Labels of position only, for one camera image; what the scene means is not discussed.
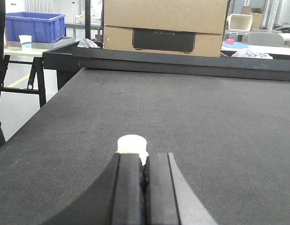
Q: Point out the grey chair back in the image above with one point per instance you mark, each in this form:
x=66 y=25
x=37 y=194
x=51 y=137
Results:
x=265 y=39

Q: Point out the white paper cup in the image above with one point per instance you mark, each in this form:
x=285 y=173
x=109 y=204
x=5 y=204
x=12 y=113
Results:
x=26 y=42

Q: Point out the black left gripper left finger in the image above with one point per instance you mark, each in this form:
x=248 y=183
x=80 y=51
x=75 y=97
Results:
x=114 y=198

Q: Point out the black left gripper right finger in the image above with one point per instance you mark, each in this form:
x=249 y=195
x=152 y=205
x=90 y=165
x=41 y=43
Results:
x=168 y=197

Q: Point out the blue plastic crate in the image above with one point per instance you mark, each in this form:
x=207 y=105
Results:
x=43 y=27

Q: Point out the black conveyor frame rail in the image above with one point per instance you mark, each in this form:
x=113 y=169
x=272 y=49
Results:
x=69 y=59

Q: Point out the small cardboard box background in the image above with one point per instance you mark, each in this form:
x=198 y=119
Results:
x=257 y=14

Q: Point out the clear plastic bag right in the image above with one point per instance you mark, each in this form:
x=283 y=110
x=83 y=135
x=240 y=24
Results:
x=248 y=53

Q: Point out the pink foam block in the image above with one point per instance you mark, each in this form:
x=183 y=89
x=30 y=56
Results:
x=229 y=41

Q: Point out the white trestle table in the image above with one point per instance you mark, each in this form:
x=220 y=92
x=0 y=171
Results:
x=24 y=69

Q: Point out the beige open box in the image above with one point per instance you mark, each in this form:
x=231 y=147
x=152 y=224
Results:
x=240 y=22

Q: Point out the large cardboard box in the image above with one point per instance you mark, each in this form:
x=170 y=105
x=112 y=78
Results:
x=183 y=27

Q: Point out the white plastic cap piece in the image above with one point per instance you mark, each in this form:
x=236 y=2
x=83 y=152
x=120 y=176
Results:
x=133 y=144

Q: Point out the clear plastic bag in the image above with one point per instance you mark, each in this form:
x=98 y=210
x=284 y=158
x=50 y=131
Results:
x=87 y=43
x=248 y=53

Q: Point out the clear plastic bag left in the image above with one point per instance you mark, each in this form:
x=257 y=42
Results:
x=87 y=43

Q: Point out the black vertical pole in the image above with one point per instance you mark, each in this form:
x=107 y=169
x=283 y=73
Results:
x=88 y=19

